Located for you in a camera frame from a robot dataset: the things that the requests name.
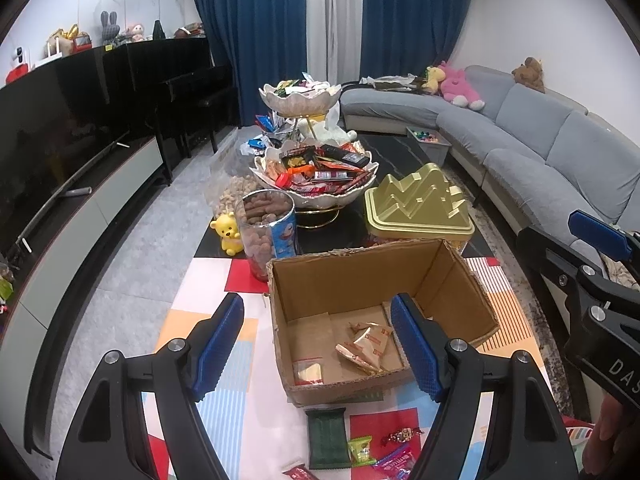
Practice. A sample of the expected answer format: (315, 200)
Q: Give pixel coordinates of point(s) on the small red box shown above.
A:
(15, 76)

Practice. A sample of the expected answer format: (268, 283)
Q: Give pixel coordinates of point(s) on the papers and bags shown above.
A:
(392, 82)

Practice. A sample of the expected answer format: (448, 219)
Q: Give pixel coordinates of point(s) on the clear jar of brown nuts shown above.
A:
(262, 230)

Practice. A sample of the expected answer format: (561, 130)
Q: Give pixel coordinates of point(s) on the brown cardboard box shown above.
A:
(310, 285)

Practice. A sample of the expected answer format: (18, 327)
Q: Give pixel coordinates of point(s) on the small red snack packet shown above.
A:
(297, 472)

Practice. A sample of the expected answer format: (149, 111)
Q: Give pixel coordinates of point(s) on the gold toy on white rack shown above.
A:
(62, 40)

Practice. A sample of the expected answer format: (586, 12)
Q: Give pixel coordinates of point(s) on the clear packet with red header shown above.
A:
(307, 372)

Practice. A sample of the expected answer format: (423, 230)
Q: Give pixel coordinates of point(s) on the grey sofa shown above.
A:
(525, 170)

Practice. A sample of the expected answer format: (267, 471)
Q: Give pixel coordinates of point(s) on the clear box with gold lid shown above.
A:
(415, 200)

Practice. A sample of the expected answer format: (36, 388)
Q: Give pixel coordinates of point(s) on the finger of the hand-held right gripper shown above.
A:
(600, 232)
(547, 255)

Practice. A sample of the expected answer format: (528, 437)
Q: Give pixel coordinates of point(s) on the magenta snack packet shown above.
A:
(395, 462)

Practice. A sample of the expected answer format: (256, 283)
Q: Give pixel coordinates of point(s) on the grey television console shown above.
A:
(100, 220)

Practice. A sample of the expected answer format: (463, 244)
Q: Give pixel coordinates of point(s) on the pink plush toy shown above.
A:
(457, 85)

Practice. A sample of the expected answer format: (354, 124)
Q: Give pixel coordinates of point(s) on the brown ornaments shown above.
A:
(190, 30)

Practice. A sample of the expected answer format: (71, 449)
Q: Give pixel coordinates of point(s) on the yellow-green snack packet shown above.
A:
(361, 451)

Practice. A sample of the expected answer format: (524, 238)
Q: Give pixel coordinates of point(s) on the brown bear plush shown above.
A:
(529, 74)

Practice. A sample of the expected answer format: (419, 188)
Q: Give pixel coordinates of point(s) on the pink pig plush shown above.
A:
(135, 32)

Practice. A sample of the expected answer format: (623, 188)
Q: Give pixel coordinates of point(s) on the heap of loose snack packets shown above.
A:
(265, 132)

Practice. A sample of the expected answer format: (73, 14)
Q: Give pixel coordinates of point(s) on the yellow bear toy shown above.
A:
(227, 232)

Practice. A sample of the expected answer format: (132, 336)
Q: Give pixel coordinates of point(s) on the yellow plush toy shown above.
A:
(434, 77)

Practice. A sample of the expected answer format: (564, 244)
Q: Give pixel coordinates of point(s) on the black curved television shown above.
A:
(50, 135)

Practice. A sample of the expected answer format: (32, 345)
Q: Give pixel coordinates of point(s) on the blue curtain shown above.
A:
(250, 35)
(415, 15)

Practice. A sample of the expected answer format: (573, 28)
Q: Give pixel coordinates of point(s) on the pile of assorted snack packets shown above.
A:
(330, 170)
(295, 89)

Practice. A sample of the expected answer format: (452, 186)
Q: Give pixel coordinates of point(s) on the black piano bench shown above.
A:
(215, 100)

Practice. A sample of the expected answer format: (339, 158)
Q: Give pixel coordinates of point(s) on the small red ornament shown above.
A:
(82, 44)

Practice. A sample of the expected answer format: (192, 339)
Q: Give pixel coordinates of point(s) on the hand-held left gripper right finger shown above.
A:
(415, 345)

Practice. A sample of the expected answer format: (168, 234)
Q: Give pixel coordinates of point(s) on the person's right hand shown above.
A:
(615, 430)

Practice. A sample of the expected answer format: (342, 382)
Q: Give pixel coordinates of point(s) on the white security camera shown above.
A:
(20, 56)

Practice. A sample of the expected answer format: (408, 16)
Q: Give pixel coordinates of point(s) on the dark green snack packet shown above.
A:
(327, 437)

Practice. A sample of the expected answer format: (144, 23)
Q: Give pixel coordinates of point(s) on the white snack packet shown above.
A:
(375, 342)

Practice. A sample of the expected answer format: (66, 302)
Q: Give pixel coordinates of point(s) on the colourful patchwork tablecloth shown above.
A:
(390, 420)

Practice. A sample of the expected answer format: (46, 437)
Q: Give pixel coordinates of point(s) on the two-tier lotus snack stand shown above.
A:
(300, 102)

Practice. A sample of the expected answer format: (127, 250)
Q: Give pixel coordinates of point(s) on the dark cone ornament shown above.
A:
(158, 31)

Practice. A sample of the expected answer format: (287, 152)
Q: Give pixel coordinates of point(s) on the white sheer curtain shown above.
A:
(334, 15)

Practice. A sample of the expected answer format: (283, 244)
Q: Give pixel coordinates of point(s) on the black upright piano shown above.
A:
(165, 65)

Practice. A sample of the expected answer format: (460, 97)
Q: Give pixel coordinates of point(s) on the clear bag of pistachios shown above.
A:
(232, 195)

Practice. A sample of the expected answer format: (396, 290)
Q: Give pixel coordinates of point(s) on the grey rabbit plush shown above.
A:
(110, 30)

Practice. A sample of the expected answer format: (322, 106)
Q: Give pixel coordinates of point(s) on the white plastic bag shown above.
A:
(330, 127)

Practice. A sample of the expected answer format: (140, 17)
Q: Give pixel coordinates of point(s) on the grey remote control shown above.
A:
(80, 191)

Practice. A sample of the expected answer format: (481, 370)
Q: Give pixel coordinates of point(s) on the brown snack packet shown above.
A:
(352, 357)

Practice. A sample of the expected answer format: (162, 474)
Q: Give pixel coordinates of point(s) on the grey storage bin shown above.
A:
(432, 147)

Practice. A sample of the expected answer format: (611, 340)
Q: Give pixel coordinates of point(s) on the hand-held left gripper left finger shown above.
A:
(220, 345)

